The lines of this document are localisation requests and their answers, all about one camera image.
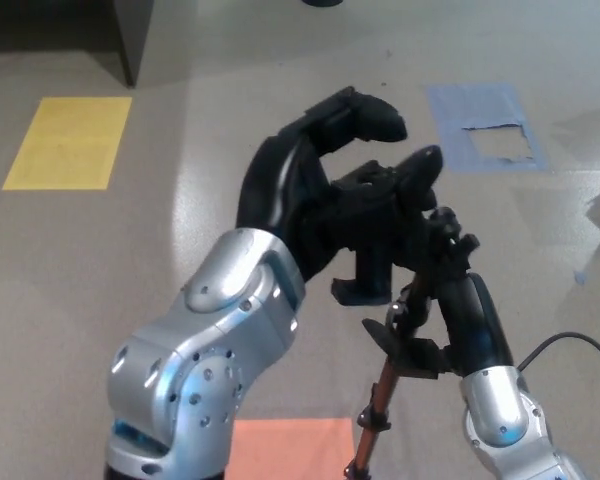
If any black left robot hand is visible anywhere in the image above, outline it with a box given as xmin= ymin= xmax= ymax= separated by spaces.
xmin=235 ymin=86 xmax=446 ymax=281

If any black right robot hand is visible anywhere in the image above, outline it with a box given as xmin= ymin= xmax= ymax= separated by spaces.
xmin=362 ymin=272 xmax=515 ymax=380

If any black telescopic phone stand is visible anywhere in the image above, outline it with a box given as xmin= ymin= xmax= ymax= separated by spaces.
xmin=329 ymin=204 xmax=481 ymax=480

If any torn blue floor rectangle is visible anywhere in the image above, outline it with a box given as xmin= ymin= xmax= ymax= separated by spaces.
xmin=424 ymin=83 xmax=550 ymax=174

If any yellow floor rectangle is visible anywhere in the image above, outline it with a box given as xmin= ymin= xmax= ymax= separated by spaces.
xmin=1 ymin=96 xmax=133 ymax=191

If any orange floor rectangle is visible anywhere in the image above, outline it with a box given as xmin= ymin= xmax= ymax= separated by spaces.
xmin=224 ymin=417 xmax=356 ymax=480

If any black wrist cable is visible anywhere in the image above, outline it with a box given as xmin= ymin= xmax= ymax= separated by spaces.
xmin=513 ymin=332 xmax=600 ymax=480

